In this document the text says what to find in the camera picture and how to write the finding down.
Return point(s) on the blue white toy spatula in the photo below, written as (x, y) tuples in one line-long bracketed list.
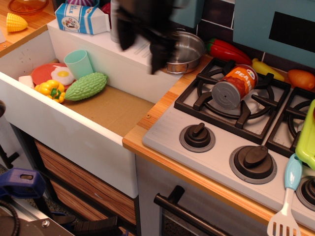
[(283, 222)]

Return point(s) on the dark red toy vegetable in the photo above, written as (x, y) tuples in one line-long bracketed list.
[(107, 10)]

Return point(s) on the blue plastic clamp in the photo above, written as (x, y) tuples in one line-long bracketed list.
[(22, 184)]

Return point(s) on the black burner grate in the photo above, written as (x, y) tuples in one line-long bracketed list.
[(285, 134), (254, 115)]

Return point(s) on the blue white milk carton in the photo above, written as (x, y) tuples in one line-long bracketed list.
[(82, 19)]

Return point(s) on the green toy bitter gourd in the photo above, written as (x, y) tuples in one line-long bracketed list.
[(86, 87)]

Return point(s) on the red toy chili pepper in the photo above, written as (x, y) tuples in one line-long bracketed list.
[(222, 50)]

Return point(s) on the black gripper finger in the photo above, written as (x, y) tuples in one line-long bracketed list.
[(162, 50), (126, 33)]

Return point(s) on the black stove knob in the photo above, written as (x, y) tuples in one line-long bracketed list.
[(253, 164), (306, 192), (197, 138)]

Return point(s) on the stainless steel pot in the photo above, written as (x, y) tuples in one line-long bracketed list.
[(188, 51)]

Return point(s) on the orange transparent bowl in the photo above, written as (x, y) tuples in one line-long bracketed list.
[(27, 7)]

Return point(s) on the mint green plastic cup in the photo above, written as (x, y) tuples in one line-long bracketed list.
[(78, 63)]

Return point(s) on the orange toy carrot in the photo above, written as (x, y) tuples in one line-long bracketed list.
[(302, 79)]

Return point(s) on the black right burner grate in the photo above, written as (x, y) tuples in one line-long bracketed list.
[(285, 134)]

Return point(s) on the grey toy faucet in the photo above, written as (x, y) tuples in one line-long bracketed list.
[(114, 20)]

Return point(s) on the orange beans can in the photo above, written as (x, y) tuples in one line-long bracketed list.
[(234, 86)]

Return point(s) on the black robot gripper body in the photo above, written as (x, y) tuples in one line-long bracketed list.
[(150, 18)]

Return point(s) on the yellow toy corn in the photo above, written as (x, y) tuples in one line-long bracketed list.
[(15, 23)]

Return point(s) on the white toy sink basin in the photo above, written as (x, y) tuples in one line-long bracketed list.
[(88, 132)]

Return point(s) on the black oven door handle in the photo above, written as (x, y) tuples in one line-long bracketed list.
[(171, 205)]

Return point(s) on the grey toy stovetop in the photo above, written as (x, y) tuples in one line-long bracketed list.
[(164, 138)]

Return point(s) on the red plastic plate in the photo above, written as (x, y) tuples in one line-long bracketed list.
[(43, 73)]

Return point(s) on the purple toy vegetable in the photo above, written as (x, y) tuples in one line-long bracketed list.
[(92, 3)]

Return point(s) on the white toy block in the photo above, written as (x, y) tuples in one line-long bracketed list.
[(27, 81)]

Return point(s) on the black left burner grate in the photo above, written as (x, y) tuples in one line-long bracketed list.
[(254, 115)]

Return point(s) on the left black stove knob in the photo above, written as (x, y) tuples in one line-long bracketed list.
[(197, 138)]

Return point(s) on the middle black stove knob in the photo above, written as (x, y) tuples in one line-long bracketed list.
[(253, 164)]

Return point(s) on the right black stove knob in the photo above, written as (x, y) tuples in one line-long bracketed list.
[(306, 192)]

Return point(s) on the toy fried egg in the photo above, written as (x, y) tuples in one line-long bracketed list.
[(62, 75)]

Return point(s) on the lime green plastic tray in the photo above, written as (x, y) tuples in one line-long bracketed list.
[(305, 148)]

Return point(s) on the yellow toy bell pepper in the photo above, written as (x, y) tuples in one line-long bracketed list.
[(52, 89)]

